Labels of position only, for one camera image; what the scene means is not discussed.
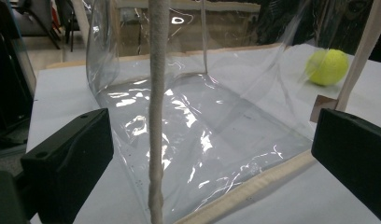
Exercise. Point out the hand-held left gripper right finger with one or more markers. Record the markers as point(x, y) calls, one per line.
point(356, 155)

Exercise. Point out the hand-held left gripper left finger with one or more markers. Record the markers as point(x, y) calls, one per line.
point(67, 161)

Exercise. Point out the yellow-green tennis ball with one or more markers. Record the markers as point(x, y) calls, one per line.
point(330, 67)

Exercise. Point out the clear plastic tote bag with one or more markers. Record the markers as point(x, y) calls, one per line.
point(210, 118)

